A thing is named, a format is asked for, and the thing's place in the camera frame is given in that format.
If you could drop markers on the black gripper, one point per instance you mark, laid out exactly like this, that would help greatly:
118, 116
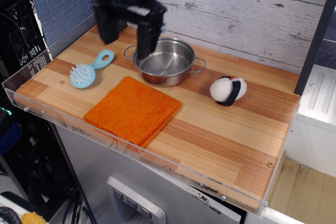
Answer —
147, 14

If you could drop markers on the orange towel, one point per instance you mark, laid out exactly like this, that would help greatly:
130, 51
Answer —
133, 111

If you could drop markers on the stainless steel pot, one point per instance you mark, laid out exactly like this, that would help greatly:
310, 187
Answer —
169, 65

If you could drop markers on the light blue hair brush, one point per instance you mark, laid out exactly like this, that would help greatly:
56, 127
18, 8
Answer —
83, 75

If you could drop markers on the black plastic crate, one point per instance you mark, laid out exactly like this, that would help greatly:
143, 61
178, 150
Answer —
21, 39

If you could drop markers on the white plush sushi toy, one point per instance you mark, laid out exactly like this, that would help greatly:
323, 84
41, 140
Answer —
226, 90

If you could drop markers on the silver toy fridge cabinet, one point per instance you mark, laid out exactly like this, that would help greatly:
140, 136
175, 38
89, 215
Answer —
120, 188

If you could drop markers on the white toy sink counter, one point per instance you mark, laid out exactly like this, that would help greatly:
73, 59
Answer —
311, 139

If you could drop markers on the dark grey left post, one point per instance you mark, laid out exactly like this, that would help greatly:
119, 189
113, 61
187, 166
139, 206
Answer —
123, 26

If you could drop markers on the dark grey post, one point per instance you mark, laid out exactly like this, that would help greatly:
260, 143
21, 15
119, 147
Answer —
123, 26
319, 34

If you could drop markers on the dark grey right post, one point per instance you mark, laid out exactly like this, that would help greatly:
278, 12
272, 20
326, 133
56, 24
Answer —
319, 34

